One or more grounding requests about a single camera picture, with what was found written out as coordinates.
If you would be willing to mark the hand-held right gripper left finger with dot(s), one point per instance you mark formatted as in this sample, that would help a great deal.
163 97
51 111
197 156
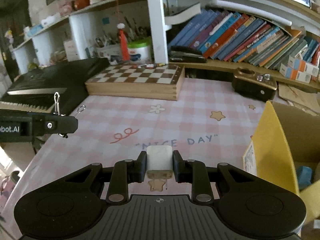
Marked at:
141 166

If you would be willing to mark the white tube lamp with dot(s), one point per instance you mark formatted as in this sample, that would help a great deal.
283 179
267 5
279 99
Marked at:
250 11

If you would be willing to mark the orange white small carton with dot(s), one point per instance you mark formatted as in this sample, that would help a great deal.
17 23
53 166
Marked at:
295 74
303 66

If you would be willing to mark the white bookshelf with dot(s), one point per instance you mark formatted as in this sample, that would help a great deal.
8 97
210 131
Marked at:
155 30

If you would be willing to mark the white container green lid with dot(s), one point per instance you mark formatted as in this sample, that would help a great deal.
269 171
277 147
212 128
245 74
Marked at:
139 52

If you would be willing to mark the white charger plug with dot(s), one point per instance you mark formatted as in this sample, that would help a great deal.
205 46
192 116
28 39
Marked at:
158 160

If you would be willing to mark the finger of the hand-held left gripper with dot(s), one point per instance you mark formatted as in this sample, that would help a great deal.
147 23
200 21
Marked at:
57 125

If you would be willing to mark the bunch of pens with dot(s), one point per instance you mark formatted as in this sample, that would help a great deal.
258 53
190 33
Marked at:
130 32

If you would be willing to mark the row of leaning books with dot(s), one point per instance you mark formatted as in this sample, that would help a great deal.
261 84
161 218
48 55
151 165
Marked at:
237 37

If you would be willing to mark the red bottle white cap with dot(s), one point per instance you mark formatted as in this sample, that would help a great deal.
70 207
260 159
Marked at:
123 45

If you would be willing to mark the red white jar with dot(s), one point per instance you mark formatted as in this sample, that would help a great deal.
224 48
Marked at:
80 2

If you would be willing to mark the brown cardboard pieces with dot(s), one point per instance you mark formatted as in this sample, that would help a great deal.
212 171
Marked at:
297 97

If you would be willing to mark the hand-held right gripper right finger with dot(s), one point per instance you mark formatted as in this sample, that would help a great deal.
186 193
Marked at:
178 166

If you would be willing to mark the black gold radio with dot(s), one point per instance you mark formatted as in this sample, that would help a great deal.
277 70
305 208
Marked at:
250 90

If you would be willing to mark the blue packet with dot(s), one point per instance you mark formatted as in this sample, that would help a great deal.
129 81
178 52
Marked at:
303 176

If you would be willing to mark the black keyboard piano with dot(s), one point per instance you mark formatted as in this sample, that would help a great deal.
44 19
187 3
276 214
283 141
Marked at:
50 80

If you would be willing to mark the black stapler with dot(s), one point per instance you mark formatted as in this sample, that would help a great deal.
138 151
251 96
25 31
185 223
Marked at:
187 55

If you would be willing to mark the yellow cardboard box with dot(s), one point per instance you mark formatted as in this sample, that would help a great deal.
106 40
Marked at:
272 135

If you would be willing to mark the pink checked tablecloth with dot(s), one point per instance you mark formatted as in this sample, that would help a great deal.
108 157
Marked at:
175 120

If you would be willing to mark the wooden chess board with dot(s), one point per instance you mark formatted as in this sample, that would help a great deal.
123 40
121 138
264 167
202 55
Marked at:
135 75

